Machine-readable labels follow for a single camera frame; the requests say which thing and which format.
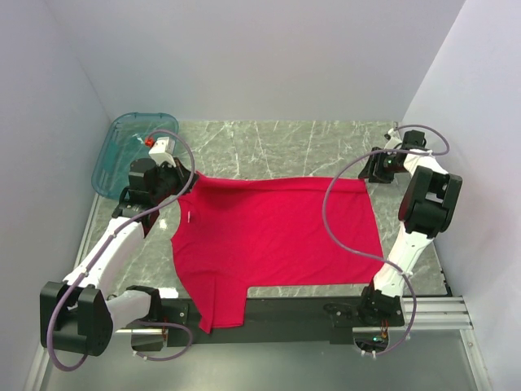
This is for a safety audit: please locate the red t-shirt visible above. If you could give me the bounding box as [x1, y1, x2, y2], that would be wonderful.
[172, 176, 383, 332]

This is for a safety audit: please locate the teal transparent plastic bin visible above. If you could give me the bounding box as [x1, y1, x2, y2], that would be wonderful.
[91, 112, 179, 200]

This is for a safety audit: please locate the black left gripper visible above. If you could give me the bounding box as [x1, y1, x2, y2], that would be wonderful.
[151, 156, 199, 203]

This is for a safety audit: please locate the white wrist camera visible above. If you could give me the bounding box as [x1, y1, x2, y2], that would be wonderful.
[144, 137, 176, 166]
[383, 128, 402, 150]

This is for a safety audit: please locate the black base beam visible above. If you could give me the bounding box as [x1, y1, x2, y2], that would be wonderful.
[113, 297, 408, 348]

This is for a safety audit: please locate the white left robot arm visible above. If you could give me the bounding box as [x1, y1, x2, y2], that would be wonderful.
[40, 158, 198, 370]

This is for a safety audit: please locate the aluminium frame rail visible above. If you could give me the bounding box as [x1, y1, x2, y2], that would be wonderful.
[39, 195, 163, 372]

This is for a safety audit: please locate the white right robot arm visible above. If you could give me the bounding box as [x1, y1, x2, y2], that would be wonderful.
[357, 125, 463, 326]

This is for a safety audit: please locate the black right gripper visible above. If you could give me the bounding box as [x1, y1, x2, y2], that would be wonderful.
[357, 147, 407, 184]

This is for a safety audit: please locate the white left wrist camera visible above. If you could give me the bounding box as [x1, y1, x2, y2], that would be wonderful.
[144, 137, 176, 166]

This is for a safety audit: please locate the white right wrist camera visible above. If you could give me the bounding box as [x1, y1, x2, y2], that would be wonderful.
[383, 128, 402, 150]

